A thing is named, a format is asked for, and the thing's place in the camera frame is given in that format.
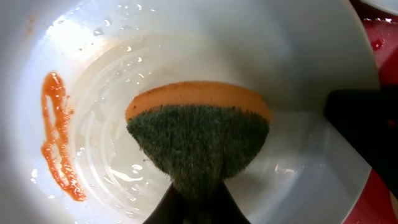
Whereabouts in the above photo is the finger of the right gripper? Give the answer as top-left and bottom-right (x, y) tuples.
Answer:
(324, 86), (397, 196)

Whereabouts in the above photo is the pale blue plate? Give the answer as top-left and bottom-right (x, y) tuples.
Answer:
(1, 0), (379, 223)
(361, 0), (398, 16)

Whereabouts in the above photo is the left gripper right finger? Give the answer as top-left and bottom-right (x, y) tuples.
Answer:
(211, 182), (250, 224)

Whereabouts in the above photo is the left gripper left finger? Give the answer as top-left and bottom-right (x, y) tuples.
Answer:
(143, 184), (186, 224)

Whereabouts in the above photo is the orange green scrub sponge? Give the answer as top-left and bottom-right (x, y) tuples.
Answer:
(125, 81), (271, 203)

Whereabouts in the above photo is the red plastic tray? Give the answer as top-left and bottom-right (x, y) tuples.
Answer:
(344, 1), (397, 224)

